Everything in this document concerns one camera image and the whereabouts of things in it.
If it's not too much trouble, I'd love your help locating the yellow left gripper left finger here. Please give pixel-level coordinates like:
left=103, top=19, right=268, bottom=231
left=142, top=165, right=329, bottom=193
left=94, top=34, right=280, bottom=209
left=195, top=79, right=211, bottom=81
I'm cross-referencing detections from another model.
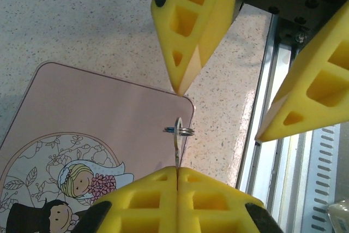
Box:
left=73, top=166, right=179, bottom=233

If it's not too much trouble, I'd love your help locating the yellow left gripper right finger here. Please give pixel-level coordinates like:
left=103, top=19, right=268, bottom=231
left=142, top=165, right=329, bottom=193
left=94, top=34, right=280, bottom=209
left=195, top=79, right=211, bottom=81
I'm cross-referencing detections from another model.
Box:
left=178, top=166, right=284, bottom=233

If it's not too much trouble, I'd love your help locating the small silver key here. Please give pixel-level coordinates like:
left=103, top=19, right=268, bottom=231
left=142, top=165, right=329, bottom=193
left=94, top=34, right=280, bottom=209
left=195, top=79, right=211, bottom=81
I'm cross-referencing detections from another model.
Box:
left=172, top=117, right=184, bottom=175

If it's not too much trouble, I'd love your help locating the silver key ring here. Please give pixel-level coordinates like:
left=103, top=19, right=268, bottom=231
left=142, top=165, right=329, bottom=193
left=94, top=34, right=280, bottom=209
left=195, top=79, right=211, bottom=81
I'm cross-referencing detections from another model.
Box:
left=164, top=126, right=195, bottom=136

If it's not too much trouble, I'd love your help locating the pink wedding cartoon tin box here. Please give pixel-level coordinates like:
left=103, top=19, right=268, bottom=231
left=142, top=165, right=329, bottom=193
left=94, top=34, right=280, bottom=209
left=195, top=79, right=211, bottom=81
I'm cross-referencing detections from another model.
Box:
left=0, top=62, right=196, bottom=233

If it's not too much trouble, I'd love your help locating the white plastic object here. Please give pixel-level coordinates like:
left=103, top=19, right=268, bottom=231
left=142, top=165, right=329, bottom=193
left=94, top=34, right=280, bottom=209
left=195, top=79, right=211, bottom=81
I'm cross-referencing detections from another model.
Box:
left=326, top=199, right=349, bottom=233

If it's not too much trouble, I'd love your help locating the aluminium frame rail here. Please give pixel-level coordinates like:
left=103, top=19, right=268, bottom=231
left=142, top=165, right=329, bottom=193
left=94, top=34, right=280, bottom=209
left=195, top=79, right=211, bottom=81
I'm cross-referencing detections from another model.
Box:
left=236, top=14, right=310, bottom=219

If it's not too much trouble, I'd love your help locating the grey slotted cable duct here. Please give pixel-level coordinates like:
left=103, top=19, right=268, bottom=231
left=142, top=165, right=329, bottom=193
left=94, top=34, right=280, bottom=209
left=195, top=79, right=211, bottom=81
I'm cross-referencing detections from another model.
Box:
left=309, top=125, right=345, bottom=233

